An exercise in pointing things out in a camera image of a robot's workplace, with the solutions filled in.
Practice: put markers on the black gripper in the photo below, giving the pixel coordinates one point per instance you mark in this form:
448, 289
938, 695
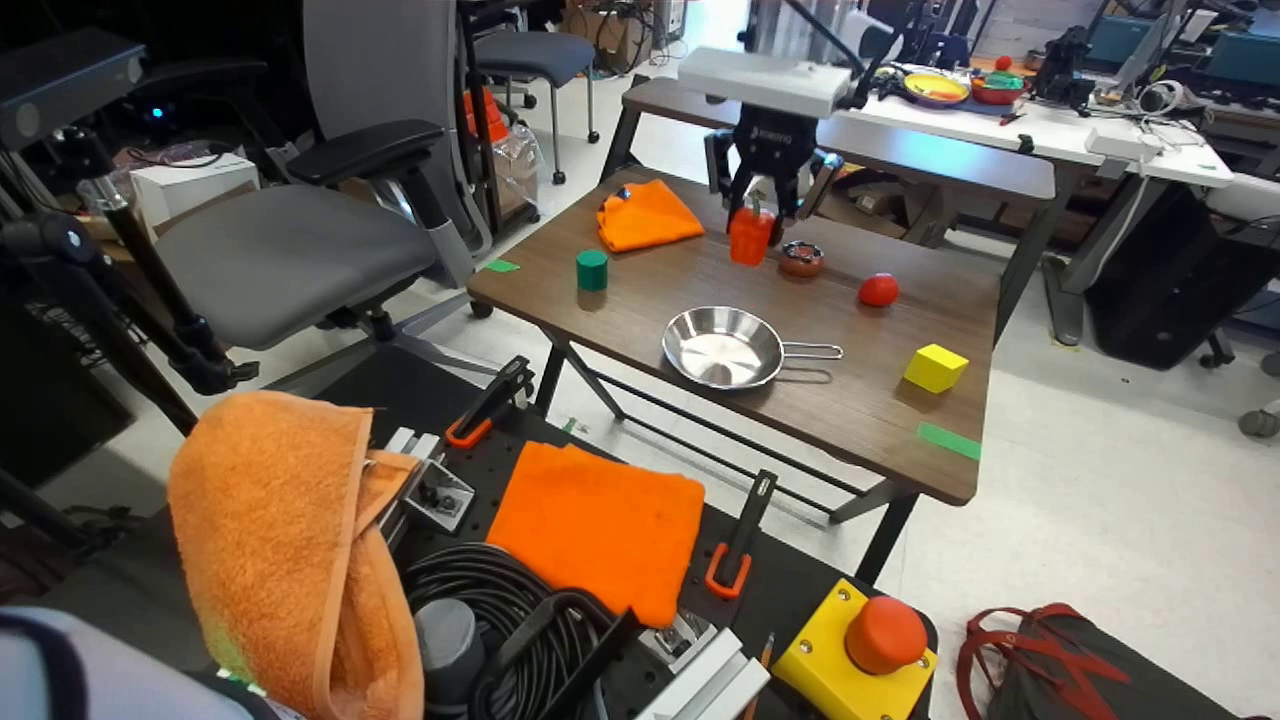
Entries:
775, 140

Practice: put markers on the orange cloth with black trim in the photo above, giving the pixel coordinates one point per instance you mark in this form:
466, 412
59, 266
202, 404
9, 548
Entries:
644, 219

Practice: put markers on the red ball toy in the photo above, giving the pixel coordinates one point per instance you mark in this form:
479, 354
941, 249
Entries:
877, 289

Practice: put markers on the silver metal pan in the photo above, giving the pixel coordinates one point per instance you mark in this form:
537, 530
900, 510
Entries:
721, 348

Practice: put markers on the dark wooden work table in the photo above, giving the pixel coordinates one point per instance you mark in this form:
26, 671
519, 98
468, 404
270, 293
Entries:
784, 382

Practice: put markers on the green cylinder block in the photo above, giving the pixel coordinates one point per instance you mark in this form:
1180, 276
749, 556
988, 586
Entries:
590, 268

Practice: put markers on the yellow plate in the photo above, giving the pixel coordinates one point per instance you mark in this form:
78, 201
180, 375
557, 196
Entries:
938, 90

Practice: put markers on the long workbench table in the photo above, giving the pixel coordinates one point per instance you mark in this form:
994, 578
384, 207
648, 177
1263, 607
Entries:
962, 140

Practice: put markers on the yellow cube block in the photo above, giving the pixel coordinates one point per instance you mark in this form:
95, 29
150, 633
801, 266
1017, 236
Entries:
932, 368

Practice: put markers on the red and green bowl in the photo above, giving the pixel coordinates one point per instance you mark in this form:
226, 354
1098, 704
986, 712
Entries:
997, 87

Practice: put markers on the grey chair with thin legs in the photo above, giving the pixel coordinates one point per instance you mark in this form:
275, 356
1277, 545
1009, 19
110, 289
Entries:
533, 61

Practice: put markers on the green tape strip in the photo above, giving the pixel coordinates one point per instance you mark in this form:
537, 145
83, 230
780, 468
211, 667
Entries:
950, 441
503, 266

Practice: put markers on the flat orange cloth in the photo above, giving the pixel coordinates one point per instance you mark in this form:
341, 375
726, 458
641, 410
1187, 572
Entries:
603, 527

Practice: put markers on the black case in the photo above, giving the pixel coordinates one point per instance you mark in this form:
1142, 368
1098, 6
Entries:
1174, 283

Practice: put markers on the yellow emergency stop button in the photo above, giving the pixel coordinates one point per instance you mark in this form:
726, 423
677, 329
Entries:
854, 658

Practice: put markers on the grey office chair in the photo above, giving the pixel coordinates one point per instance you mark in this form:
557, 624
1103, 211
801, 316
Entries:
292, 243

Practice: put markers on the short aluminium profile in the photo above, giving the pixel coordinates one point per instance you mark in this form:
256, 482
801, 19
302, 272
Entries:
707, 674

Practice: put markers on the grey cylinder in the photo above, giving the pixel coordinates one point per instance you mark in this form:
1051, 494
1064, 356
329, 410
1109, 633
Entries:
448, 645

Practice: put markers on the orange terry towel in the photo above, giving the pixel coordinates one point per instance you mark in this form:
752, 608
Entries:
285, 545

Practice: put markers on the black tripod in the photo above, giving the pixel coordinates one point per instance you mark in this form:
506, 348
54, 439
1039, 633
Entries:
95, 315

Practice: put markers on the grey stereo camera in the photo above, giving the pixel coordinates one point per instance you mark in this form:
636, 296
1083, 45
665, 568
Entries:
62, 87

